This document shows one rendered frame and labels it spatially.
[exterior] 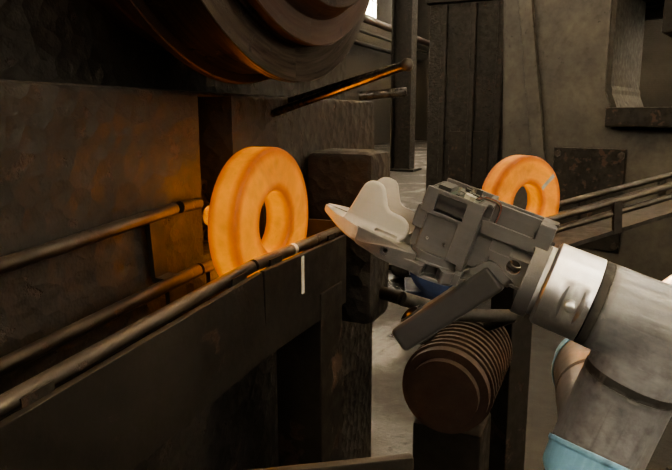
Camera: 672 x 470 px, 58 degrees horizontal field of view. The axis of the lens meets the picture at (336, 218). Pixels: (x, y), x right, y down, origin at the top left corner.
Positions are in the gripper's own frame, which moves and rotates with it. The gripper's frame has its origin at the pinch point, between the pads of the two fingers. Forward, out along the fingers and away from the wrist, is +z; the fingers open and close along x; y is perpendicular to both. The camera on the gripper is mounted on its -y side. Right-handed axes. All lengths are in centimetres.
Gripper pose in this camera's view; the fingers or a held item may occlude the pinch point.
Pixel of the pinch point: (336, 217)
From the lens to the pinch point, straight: 60.0
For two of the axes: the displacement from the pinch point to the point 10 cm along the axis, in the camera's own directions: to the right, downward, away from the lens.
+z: -8.7, -3.7, 3.4
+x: -4.1, 1.5, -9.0
